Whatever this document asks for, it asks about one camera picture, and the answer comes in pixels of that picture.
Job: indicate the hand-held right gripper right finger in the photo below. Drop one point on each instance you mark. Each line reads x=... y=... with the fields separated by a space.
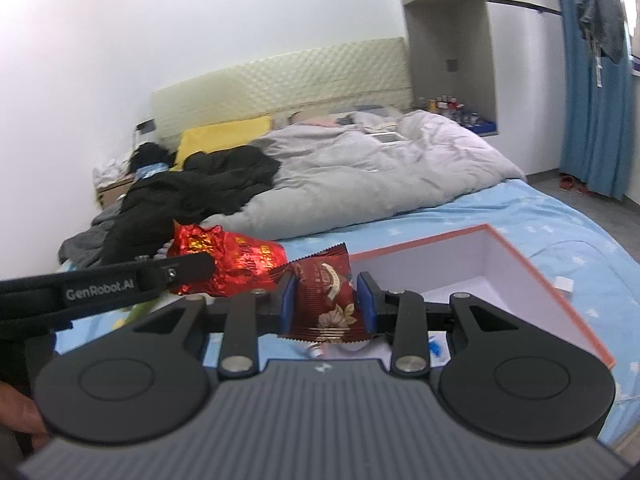
x=364 y=305

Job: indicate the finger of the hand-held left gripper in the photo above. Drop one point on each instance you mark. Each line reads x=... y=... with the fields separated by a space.
x=185 y=271

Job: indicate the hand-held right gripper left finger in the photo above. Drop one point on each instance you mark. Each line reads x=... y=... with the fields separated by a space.
x=287 y=305

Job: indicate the dark red snack packet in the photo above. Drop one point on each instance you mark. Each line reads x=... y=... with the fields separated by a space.
x=325 y=305

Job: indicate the bright red foil wrapper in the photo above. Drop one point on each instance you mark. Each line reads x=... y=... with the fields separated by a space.
x=240 y=255

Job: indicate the orange cardboard box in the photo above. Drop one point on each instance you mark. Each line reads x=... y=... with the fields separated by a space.
x=450 y=265

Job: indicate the person's left hand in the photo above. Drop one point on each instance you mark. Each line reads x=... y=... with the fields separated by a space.
x=20 y=410

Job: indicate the dark grey cloth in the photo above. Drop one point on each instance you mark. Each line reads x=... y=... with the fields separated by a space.
x=85 y=245

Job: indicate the black clothing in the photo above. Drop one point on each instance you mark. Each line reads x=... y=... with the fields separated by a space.
x=200 y=190

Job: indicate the brown cardboard box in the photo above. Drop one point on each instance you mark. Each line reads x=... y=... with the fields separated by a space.
x=112 y=192

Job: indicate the blue patterned packet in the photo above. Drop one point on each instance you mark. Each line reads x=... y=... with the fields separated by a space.
x=150 y=170

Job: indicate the grey duvet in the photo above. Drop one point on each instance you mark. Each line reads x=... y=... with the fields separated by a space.
x=375 y=185

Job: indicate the black bag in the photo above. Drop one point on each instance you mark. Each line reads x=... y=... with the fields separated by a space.
x=147 y=155

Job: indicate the white crumpled cloth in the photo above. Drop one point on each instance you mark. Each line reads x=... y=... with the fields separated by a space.
x=110 y=170

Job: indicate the yellow pillow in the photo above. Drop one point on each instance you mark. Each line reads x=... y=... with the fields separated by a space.
x=220 y=135

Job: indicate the white book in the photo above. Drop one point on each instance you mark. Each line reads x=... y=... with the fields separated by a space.
x=387 y=137

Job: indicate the small white box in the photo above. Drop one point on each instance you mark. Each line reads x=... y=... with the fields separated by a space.
x=565 y=287

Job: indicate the light blue bed sheet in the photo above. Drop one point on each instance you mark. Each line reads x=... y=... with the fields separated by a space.
x=550 y=220

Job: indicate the blue tray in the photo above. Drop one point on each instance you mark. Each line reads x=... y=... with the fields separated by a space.
x=484 y=126

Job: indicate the row of small bottles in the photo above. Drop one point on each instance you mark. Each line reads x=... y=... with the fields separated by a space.
x=447 y=105

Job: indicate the beige quilted headboard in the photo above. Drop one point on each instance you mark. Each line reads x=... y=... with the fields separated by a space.
x=300 y=75

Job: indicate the red slippers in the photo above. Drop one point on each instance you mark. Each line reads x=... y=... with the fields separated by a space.
x=572 y=184

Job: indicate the blue curtain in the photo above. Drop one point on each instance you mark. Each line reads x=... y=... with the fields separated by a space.
x=590 y=135

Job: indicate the hanging denim clothing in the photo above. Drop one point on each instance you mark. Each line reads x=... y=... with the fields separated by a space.
x=605 y=20

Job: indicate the black wall socket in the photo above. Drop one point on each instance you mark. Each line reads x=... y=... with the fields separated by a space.
x=145 y=125

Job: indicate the grey wall switch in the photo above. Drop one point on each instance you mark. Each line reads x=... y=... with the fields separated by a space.
x=452 y=65

